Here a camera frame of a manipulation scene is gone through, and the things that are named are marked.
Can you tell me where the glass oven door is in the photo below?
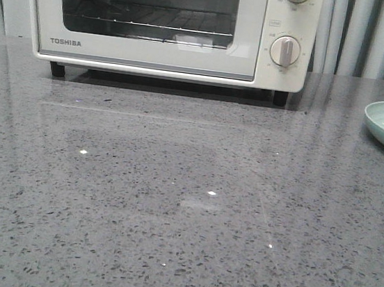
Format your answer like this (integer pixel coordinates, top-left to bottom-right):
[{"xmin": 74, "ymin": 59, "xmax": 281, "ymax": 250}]
[{"xmin": 35, "ymin": 0, "xmax": 268, "ymax": 81}]

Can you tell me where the black oven foot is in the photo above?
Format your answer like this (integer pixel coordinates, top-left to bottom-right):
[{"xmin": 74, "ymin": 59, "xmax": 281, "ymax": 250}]
[
  {"xmin": 49, "ymin": 61, "xmax": 65, "ymax": 78},
  {"xmin": 272, "ymin": 90, "xmax": 289, "ymax": 107}
]

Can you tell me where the lower oven dial knob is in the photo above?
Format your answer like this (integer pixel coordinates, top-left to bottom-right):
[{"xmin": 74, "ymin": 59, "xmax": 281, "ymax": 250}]
[{"xmin": 270, "ymin": 36, "xmax": 301, "ymax": 67}]

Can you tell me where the white Toshiba toaster oven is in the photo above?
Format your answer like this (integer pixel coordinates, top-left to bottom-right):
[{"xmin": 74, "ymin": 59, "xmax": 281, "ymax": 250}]
[{"xmin": 29, "ymin": 0, "xmax": 323, "ymax": 95}]

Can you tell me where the black left oven foot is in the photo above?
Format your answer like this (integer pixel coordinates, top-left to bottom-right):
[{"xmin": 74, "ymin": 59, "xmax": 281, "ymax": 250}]
[{"xmin": 49, "ymin": 61, "xmax": 65, "ymax": 78}]

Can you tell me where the black right oven foot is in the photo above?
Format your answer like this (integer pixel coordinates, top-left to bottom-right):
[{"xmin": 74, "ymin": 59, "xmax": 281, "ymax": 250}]
[{"xmin": 272, "ymin": 90, "xmax": 289, "ymax": 107}]

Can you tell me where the metal wire oven rack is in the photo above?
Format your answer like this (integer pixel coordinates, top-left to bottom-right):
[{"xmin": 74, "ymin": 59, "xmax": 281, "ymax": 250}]
[{"xmin": 63, "ymin": 0, "xmax": 236, "ymax": 50}]

